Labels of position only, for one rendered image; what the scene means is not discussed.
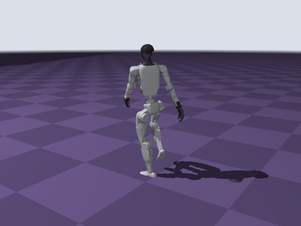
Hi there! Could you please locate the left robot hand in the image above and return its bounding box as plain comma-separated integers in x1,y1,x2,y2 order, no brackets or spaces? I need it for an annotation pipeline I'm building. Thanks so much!
124,98,130,107

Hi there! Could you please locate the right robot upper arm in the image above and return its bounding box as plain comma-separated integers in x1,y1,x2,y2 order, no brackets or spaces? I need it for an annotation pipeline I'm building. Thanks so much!
159,65,173,91

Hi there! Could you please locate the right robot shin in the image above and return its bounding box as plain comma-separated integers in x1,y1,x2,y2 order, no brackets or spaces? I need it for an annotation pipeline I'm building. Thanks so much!
152,121,163,151

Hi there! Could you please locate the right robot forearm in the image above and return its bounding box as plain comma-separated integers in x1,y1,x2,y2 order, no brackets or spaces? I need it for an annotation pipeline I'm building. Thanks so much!
169,83,181,107

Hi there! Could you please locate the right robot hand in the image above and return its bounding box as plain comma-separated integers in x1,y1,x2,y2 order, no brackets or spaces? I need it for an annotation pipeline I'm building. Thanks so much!
176,101,184,122

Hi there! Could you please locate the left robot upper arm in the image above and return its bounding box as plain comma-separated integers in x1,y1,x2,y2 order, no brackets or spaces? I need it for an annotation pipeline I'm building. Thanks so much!
128,66,139,90

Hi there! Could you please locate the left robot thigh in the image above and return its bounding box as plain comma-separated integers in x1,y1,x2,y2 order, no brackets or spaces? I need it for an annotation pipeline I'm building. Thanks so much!
136,108,152,149

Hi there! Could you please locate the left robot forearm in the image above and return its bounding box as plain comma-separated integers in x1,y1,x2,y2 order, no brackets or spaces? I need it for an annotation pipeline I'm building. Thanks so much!
124,84,133,100

